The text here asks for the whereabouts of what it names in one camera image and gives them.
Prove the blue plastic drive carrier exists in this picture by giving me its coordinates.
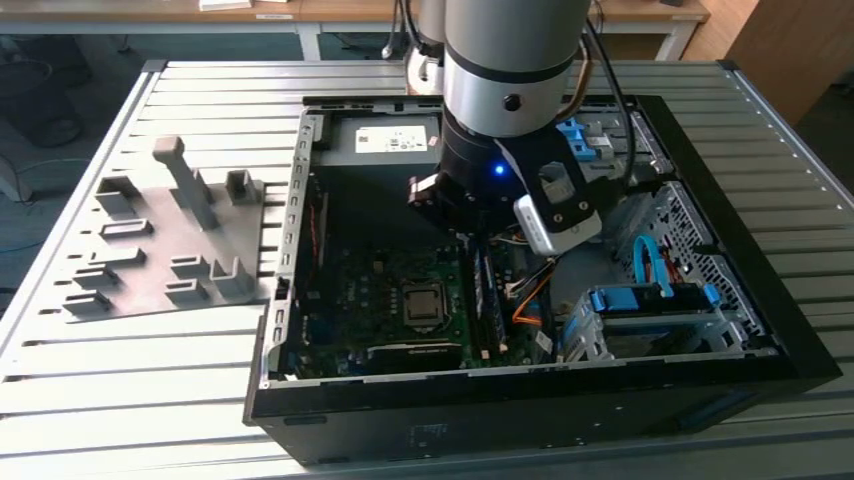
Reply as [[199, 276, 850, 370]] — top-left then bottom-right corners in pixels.
[[555, 118, 589, 161]]

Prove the silver power supply unit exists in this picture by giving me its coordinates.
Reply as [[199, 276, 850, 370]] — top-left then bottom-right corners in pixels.
[[313, 117, 446, 169]]

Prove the silver CPU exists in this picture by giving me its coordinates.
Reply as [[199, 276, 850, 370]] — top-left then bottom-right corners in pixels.
[[405, 289, 443, 320]]

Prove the metal drive cage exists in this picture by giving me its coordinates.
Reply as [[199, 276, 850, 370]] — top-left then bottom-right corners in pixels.
[[557, 109, 673, 201]]

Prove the green motherboard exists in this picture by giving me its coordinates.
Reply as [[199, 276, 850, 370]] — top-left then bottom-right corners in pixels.
[[290, 239, 535, 379]]

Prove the hard disk in blue carrier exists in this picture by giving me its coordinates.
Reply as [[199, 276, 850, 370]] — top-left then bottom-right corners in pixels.
[[586, 282, 721, 316]]

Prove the black graphics card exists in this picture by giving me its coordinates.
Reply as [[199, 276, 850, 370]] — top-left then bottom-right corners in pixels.
[[363, 339, 466, 375]]

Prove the metal disk bay cage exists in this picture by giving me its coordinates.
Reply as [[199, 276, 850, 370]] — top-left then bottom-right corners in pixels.
[[558, 284, 760, 364]]

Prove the grey parts rack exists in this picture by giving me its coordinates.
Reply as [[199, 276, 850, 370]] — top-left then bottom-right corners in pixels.
[[38, 134, 270, 325]]

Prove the black open PC case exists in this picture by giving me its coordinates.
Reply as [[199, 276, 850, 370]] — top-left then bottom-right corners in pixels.
[[241, 93, 844, 469]]

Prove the wooden cabinet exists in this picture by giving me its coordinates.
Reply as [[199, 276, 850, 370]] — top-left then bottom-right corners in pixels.
[[684, 0, 854, 126]]

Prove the wooden desk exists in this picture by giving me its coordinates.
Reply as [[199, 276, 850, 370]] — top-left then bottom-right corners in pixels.
[[0, 0, 713, 61]]

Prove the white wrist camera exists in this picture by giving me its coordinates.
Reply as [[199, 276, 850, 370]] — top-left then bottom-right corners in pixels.
[[511, 193, 604, 257]]

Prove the black cable bundle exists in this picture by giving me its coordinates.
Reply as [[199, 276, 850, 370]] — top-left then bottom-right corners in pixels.
[[506, 255, 561, 301]]

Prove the orange wire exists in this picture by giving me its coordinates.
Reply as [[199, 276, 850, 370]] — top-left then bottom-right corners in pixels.
[[511, 278, 557, 327]]

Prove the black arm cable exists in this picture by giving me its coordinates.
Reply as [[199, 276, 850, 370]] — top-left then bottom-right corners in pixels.
[[584, 0, 637, 187]]

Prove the blue flat data cable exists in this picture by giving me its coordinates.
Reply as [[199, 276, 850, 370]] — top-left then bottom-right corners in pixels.
[[632, 233, 677, 299]]

